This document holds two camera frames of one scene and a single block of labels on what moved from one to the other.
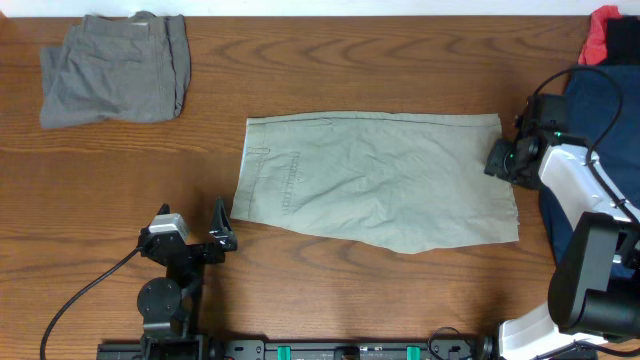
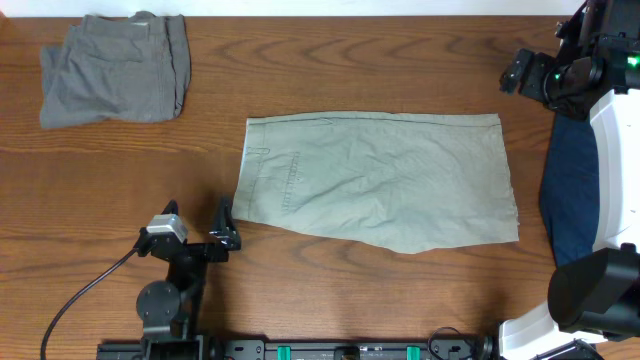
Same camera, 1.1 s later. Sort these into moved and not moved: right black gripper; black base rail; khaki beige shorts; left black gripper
Moved: right black gripper
Not moved: left black gripper; black base rail; khaki beige shorts
